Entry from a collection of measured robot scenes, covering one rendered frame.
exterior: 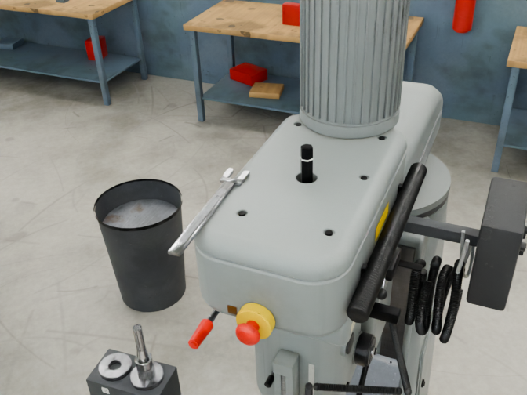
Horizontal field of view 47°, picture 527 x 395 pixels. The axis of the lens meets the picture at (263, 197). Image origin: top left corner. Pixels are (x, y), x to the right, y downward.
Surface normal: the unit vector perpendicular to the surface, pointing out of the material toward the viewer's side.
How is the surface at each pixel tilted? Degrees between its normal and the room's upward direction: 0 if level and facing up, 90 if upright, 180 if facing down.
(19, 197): 0
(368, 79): 90
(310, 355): 90
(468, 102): 90
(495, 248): 90
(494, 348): 0
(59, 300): 0
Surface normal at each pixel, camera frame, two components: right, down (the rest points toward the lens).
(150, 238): 0.37, 0.56
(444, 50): -0.40, 0.52
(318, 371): -0.11, 0.56
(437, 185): -0.04, -0.83
